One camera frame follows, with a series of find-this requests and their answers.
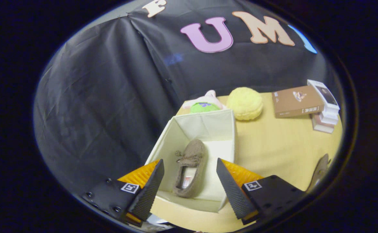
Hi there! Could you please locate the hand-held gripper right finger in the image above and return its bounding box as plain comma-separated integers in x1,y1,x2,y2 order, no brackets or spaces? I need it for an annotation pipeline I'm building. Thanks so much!
216,158,306,226

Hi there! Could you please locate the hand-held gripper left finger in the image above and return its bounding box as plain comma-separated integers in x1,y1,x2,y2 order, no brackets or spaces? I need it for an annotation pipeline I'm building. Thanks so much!
81,159,165,227

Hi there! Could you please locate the brown fuzzy slipper shoe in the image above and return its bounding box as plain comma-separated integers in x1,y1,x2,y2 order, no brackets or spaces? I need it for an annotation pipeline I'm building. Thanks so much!
173,139,208,198
306,153,331,193

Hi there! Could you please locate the beige fabric storage box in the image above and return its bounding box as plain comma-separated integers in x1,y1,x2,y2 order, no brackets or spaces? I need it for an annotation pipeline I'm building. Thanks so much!
144,109,238,213

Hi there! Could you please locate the yellow round plush cushion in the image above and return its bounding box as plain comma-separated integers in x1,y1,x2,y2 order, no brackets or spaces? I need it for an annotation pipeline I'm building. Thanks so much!
226,87,264,121

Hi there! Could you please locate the pink and green plush toy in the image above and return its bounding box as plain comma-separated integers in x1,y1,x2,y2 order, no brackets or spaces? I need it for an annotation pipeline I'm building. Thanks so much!
182,90,226,114

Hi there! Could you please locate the brown book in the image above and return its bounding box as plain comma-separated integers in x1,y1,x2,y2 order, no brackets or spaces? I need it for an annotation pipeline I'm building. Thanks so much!
272,85,325,118

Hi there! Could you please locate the maroon book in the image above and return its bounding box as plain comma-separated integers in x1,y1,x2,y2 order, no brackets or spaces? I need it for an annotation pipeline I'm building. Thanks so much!
312,115,335,134

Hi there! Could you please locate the plain white book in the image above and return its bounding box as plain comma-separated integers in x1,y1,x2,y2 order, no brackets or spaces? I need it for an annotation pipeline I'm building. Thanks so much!
318,113,338,126
322,108,339,120

